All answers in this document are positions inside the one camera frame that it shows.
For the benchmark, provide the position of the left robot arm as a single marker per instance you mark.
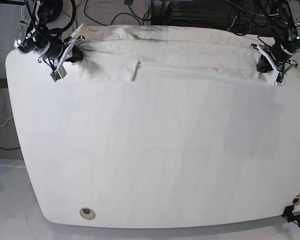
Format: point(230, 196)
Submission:
point(287, 36)

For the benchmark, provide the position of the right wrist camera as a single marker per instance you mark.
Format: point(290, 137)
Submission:
point(58, 74)

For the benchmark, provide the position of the black table clamp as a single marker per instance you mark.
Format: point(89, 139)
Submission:
point(290, 217)

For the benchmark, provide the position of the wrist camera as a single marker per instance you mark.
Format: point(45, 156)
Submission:
point(58, 74)
point(280, 78)

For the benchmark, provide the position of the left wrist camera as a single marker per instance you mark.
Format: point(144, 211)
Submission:
point(280, 78)

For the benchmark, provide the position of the right table cable grommet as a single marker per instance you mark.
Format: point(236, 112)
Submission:
point(296, 200)

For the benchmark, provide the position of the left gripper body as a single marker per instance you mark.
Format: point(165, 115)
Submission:
point(278, 58)

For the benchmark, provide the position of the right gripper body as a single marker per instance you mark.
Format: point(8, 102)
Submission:
point(51, 53)

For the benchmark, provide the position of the table cable grommet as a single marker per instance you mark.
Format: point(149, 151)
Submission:
point(87, 213)
point(296, 200)

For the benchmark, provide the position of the left table cable grommet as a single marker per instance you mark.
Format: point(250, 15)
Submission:
point(87, 213)

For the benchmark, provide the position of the white printed T-shirt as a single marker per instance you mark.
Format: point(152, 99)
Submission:
point(115, 53)

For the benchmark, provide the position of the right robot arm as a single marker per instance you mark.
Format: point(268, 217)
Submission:
point(33, 35)

